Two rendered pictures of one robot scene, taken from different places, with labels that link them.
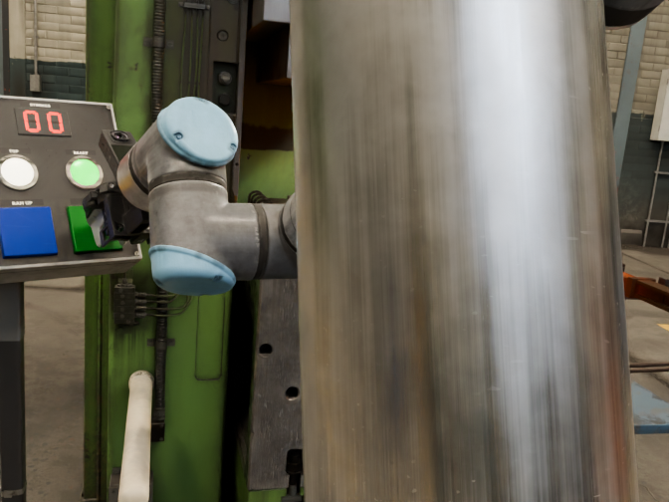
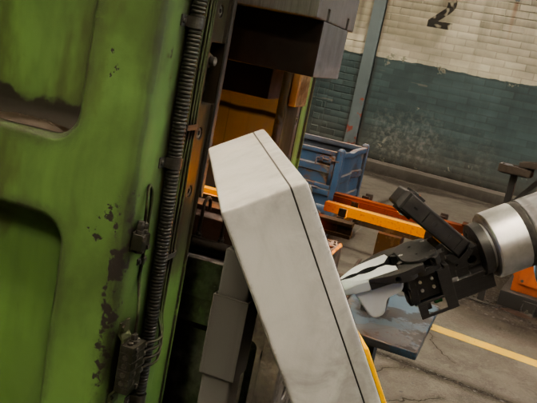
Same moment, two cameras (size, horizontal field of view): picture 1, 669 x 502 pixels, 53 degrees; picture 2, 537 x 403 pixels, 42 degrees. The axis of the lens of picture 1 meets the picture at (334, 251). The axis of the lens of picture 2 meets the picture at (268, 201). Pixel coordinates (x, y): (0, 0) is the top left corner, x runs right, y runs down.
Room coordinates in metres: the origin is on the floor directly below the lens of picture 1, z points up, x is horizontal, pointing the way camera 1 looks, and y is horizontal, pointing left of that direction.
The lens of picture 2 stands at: (0.65, 1.19, 1.30)
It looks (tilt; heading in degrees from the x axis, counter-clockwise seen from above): 12 degrees down; 301
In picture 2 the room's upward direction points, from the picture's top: 11 degrees clockwise
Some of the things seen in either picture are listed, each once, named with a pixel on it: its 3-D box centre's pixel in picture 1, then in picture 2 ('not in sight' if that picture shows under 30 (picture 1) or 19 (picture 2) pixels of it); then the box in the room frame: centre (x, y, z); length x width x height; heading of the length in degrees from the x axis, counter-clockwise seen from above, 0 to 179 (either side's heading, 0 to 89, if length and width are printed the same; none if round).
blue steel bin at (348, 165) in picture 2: not in sight; (276, 174); (3.44, -3.50, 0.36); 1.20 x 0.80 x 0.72; 11
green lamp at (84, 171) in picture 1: (85, 172); not in sight; (1.06, 0.41, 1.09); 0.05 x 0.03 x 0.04; 105
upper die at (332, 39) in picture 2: (316, 62); (226, 31); (1.49, 0.07, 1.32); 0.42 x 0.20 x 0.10; 15
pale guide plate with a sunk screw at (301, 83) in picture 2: not in sight; (304, 69); (1.49, -0.25, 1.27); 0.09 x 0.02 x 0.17; 105
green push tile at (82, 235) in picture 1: (94, 229); not in sight; (1.02, 0.38, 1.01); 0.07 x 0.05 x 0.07; 130
